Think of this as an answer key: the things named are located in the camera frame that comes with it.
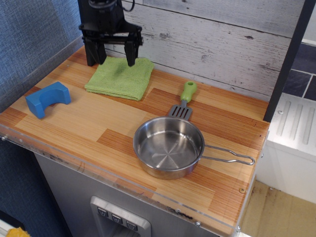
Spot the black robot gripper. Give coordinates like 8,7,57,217
79,0,143,66

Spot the green towel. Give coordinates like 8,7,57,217
84,57,154,101

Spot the yellow object at corner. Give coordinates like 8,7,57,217
6,228,30,237

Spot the blue arch block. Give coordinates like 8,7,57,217
26,82,71,119

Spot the stainless steel pan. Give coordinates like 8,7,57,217
133,117,255,180

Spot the clear acrylic table edge guard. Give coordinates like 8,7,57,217
0,117,256,236

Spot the grey toy fridge cabinet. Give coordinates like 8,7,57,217
36,154,238,237

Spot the silver dispenser button panel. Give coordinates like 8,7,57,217
90,196,152,237

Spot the white ridged side unit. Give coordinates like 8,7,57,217
256,93,316,203

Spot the green handled grey spatula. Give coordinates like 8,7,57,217
168,81,197,120

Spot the dark right frame post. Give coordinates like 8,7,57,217
263,0,316,122

